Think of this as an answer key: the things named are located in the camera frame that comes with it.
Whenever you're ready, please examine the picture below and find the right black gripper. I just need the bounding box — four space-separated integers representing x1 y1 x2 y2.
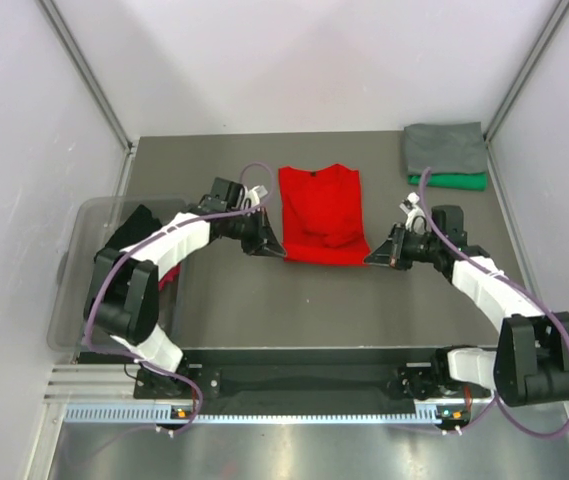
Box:
364 222 442 270

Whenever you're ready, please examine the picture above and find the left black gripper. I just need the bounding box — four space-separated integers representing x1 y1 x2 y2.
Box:
225 206 285 257

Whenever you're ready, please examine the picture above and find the red t shirt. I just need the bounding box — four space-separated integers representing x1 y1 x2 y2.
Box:
278 164 370 267

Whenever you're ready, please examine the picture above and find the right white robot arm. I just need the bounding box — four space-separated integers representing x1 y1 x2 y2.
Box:
365 194 569 407

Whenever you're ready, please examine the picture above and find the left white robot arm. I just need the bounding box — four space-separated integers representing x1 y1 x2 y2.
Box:
82 178 286 397

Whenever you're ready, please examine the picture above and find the pink t shirt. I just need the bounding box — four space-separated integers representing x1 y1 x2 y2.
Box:
158 264 181 291

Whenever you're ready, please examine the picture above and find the folded green t shirt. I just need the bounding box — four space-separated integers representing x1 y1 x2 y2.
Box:
427 173 488 191

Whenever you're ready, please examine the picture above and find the black t shirt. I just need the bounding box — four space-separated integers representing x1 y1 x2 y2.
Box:
93 205 163 264

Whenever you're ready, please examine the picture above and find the folded grey t shirt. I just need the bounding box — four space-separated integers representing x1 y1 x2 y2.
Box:
402 122 488 175

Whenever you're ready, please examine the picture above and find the clear plastic bin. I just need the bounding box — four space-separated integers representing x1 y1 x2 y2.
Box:
47 194 191 353

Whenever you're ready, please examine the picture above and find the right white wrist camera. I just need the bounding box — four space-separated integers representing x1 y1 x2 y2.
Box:
400 192 428 234

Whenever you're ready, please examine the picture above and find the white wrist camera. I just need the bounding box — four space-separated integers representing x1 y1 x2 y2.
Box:
400 192 428 234
239 185 269 210

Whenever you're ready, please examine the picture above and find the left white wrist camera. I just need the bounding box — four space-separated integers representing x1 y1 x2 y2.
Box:
239 185 269 210

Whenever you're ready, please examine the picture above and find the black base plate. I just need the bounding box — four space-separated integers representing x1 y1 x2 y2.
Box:
133 362 495 404

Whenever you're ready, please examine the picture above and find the grey slotted cable duct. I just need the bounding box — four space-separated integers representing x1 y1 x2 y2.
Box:
63 402 470 425

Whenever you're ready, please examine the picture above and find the left aluminium frame post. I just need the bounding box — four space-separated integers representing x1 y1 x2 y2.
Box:
35 0 133 152

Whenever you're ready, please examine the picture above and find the aluminium frame post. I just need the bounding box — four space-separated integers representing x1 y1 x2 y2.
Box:
484 0 569 145
35 0 133 152

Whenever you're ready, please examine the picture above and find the right aluminium frame post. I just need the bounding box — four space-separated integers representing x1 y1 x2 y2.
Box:
484 0 569 145

